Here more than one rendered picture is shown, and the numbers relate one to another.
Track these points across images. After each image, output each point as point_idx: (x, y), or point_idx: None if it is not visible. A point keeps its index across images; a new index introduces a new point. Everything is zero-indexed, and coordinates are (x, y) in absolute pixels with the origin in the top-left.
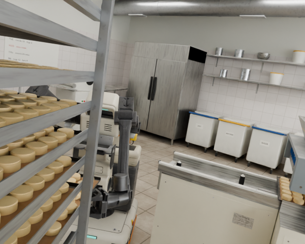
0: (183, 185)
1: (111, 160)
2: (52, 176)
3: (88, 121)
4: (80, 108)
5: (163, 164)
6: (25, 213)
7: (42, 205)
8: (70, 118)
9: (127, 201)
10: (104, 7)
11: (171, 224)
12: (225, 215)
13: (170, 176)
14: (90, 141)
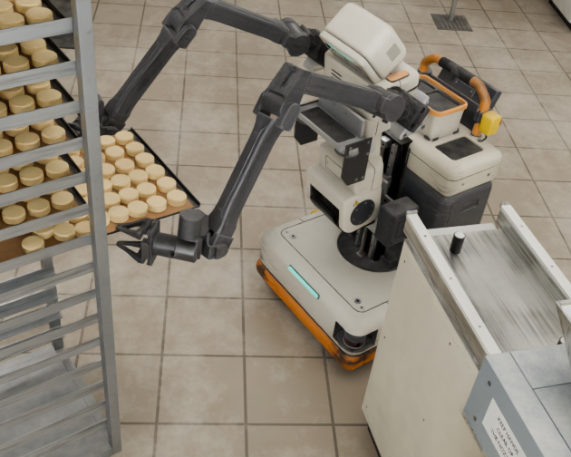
0: (421, 286)
1: (343, 170)
2: (7, 189)
3: (334, 70)
4: (36, 115)
5: (411, 223)
6: None
7: (5, 215)
8: (309, 53)
9: (191, 259)
10: None
11: (398, 349)
12: (457, 393)
13: (412, 255)
14: (85, 156)
